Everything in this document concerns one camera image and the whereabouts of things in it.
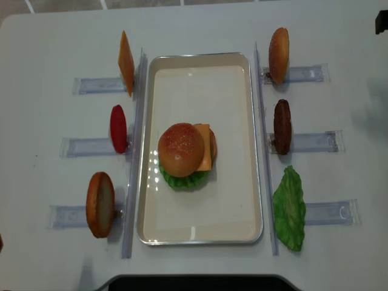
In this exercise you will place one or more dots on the cheese slice on burger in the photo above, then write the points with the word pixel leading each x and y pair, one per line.
pixel 206 133

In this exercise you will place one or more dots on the sesame top bun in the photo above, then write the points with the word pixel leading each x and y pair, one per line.
pixel 180 149

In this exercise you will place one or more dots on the white metal tray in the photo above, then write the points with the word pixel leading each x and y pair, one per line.
pixel 214 89

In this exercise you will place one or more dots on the clear food rack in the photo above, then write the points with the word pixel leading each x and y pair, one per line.
pixel 62 217
pixel 318 213

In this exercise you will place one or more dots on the upright bun right rack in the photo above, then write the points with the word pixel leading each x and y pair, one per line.
pixel 279 55

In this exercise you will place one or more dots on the upright red tomato slice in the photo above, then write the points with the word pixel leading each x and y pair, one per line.
pixel 118 129

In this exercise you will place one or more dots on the upright brown meat patty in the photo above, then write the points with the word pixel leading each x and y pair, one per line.
pixel 282 127

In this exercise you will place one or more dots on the upright green lettuce leaf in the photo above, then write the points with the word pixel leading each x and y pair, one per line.
pixel 289 210

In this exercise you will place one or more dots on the green lettuce on burger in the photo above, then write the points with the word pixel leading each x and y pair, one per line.
pixel 194 180

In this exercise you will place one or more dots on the clear right food rack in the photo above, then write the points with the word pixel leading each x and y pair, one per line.
pixel 318 213

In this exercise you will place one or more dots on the upright orange cheese slice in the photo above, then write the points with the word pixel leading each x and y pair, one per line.
pixel 126 63

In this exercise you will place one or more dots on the black object corner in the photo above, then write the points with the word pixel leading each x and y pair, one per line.
pixel 381 22

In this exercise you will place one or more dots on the clear left food rack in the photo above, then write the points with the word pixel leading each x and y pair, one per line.
pixel 62 217

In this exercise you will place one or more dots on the upright bun slice left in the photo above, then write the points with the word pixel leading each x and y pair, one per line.
pixel 100 205

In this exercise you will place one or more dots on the bottom bun on tray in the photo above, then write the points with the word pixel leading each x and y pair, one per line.
pixel 213 146

